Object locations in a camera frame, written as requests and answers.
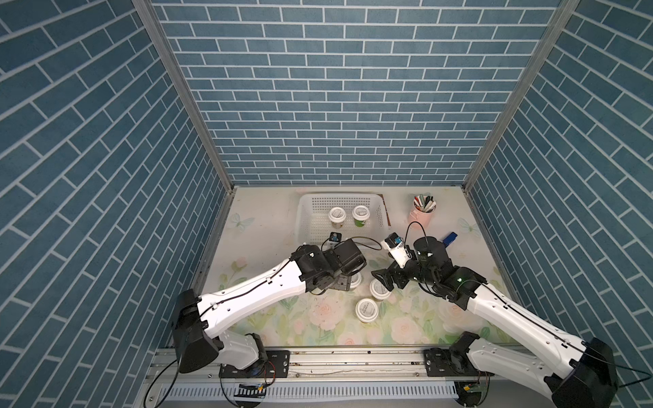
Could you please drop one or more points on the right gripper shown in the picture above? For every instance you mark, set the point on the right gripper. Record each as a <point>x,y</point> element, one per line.
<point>394,269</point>

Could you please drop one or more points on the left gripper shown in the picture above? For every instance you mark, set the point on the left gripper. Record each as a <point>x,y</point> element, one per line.
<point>344,282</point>

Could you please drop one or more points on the white plastic basket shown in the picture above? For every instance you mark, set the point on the white plastic basket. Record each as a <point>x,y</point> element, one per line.
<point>348,214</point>

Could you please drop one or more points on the yogurt cup red label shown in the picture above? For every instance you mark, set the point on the yogurt cup red label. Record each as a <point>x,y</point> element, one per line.
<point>337,217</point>

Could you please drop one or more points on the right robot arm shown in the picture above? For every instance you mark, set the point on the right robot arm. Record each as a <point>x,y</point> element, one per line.
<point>560,366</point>

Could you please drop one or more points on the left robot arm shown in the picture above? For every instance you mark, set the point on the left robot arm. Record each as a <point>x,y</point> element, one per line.
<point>201,324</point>

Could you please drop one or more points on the yogurt cup top middle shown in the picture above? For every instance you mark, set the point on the yogurt cup top middle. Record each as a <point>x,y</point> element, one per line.
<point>355,281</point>

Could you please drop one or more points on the yogurt cup centre right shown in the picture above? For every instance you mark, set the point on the yogurt cup centre right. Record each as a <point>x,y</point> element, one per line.
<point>379,291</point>

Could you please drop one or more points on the yogurt cup bottom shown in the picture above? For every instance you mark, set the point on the yogurt cup bottom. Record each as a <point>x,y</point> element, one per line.
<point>367,310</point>

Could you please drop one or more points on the blue clip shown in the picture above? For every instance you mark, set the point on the blue clip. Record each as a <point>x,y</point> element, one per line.
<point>449,239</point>

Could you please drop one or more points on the pink pen holder cup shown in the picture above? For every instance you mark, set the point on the pink pen holder cup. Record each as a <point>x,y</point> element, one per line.
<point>419,216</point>

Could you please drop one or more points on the pens in holder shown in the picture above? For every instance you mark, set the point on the pens in holder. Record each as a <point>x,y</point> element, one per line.
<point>424,203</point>

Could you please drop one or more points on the red chopsticks packet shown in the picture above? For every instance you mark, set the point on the red chopsticks packet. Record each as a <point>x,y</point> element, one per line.
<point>386,211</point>

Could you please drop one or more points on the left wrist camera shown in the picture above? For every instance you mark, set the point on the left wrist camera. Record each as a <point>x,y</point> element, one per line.
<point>335,238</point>

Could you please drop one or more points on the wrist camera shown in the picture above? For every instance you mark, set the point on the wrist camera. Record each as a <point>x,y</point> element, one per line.
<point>335,238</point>
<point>396,248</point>

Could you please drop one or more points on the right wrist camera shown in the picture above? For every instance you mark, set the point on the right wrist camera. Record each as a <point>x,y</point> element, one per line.
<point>396,248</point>

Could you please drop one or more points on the aluminium mounting rail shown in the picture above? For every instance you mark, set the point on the aluminium mounting rail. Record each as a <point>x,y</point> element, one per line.
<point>399,363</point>

